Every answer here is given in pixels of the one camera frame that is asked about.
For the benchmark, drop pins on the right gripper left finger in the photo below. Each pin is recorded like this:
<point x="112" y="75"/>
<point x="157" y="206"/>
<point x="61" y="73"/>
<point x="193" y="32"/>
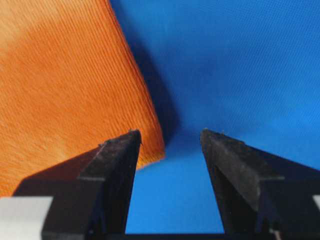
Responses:
<point x="85" y="197"/>

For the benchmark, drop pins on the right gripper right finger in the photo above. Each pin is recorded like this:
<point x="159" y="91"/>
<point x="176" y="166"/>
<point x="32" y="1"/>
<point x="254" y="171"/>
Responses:
<point x="261" y="196"/>

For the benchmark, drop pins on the blue table cloth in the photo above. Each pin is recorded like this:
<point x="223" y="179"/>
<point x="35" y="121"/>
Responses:
<point x="249" y="69"/>

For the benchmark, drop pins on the orange towel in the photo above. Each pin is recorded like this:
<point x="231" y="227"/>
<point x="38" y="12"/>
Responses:
<point x="68" y="82"/>

